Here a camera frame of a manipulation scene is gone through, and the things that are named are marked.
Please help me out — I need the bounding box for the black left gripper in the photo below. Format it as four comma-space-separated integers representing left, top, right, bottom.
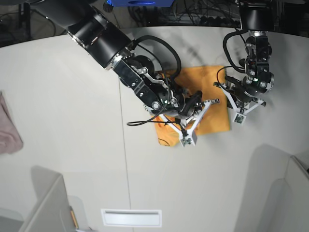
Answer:
225, 76, 260, 103

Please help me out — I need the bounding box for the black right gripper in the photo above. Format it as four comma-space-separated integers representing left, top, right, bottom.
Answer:
166, 88, 203, 119

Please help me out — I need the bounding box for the orange T-shirt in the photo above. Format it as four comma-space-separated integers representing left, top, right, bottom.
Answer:
154, 65, 230, 147

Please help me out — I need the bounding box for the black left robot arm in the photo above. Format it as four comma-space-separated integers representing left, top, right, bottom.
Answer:
223, 0, 275, 110

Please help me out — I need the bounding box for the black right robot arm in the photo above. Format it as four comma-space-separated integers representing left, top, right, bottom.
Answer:
27, 0, 203, 122

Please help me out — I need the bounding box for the black power strip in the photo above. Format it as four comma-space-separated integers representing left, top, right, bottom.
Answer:
199, 16, 240, 28

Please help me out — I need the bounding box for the grey right bin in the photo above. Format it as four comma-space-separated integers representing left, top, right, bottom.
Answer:
282, 156, 309, 232

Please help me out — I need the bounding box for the grey bin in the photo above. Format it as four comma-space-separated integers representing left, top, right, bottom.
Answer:
19, 174, 76, 232
282, 156, 309, 232

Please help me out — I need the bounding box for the purple device with blue oval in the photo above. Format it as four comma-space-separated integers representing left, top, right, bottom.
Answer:
109, 0, 174, 7

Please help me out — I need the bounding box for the white table slot plate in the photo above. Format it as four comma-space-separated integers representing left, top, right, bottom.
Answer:
101, 209, 163, 228

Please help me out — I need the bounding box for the orange pencil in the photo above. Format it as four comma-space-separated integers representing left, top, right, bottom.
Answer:
70, 207, 79, 229

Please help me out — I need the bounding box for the grey left bin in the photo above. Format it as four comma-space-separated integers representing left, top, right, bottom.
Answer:
19, 174, 76, 232

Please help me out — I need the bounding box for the pink cloth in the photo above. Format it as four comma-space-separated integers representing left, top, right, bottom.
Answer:
0, 92, 23, 154

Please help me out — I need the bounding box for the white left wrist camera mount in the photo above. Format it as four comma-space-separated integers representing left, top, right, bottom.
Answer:
213, 82, 266, 125

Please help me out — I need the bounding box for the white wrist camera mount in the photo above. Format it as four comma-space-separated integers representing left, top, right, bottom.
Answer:
213, 82, 266, 125
153, 99, 220, 147

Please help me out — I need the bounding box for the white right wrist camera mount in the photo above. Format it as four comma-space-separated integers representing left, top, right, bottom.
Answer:
153, 99, 220, 147

